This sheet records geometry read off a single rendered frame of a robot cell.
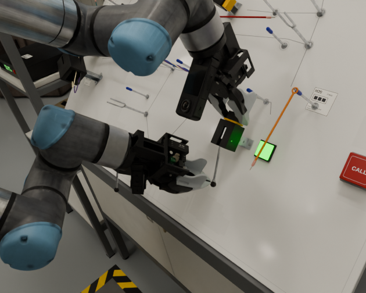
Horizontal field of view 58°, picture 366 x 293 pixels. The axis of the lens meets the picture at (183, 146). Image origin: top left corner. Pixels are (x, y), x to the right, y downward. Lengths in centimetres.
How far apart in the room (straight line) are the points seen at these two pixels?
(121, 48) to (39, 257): 31
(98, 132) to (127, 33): 20
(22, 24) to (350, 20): 60
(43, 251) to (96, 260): 154
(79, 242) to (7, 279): 43
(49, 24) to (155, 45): 15
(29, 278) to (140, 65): 185
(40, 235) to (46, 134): 16
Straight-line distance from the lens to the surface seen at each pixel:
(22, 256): 52
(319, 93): 73
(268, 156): 73
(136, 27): 45
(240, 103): 63
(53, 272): 212
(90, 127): 57
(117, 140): 58
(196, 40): 56
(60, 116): 56
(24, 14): 48
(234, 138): 70
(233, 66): 62
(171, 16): 47
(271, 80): 79
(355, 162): 64
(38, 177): 60
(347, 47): 75
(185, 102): 59
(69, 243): 222
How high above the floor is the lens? 150
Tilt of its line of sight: 34 degrees down
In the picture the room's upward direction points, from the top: 12 degrees counter-clockwise
